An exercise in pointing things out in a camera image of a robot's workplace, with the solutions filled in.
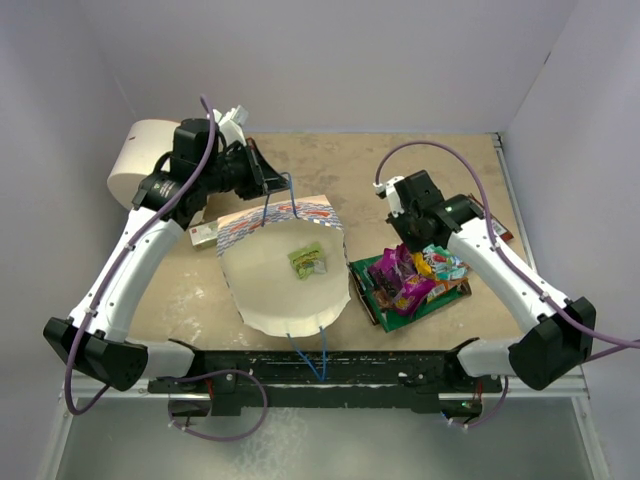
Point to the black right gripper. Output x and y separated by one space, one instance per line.
412 245

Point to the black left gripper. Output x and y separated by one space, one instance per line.
261 176

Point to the magenta snack bag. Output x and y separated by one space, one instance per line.
396 275

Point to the teal snack bag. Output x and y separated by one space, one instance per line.
443 265

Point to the red orange snack bag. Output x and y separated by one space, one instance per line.
499 228

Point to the blue checkered paper bag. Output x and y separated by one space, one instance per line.
252 249

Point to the light green snack bag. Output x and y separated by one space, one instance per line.
308 260

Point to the green chips bag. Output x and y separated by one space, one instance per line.
390 315

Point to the yellow snack bag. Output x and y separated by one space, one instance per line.
422 266

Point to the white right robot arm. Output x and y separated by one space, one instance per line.
552 341

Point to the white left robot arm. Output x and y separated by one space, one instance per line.
208 156

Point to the small green white box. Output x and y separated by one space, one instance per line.
204 235

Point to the white paper towel roll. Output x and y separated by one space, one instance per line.
145 143

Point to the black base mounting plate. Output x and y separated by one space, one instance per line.
223 382

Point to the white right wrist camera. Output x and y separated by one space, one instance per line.
388 190

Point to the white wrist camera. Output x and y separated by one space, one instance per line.
388 190
231 124

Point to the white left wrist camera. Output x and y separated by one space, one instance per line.
231 124

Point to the aluminium rail frame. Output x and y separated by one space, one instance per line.
557 332

